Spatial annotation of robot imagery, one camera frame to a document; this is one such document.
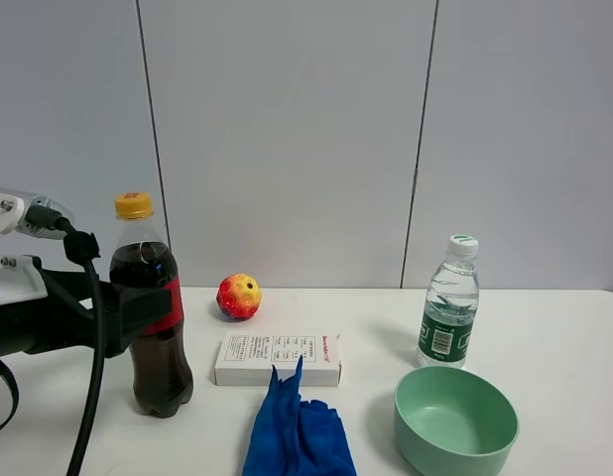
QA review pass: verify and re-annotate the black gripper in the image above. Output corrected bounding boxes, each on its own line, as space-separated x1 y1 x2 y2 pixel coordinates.
0 256 172 357

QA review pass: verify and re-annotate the cola bottle yellow cap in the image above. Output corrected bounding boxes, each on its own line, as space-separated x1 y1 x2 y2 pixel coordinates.
109 190 195 418

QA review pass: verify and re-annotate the red yellow dimpled ball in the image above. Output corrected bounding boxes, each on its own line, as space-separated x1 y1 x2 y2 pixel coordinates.
216 274 262 321

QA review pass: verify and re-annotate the white cardboard box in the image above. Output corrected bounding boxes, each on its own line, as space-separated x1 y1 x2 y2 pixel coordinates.
212 332 342 387

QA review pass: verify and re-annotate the blue cloth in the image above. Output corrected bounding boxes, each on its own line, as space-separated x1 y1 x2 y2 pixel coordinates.
242 361 357 476

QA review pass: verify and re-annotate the water bottle green label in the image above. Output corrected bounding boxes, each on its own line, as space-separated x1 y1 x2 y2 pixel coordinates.
418 234 479 368

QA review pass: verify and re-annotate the green plastic bowl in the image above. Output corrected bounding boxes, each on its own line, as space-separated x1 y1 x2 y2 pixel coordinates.
394 367 520 475

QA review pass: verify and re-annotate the black camera cable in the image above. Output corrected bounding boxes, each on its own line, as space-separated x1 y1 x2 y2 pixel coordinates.
26 204 109 476

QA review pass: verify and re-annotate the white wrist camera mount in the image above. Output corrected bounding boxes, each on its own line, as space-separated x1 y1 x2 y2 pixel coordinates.
0 187 74 306

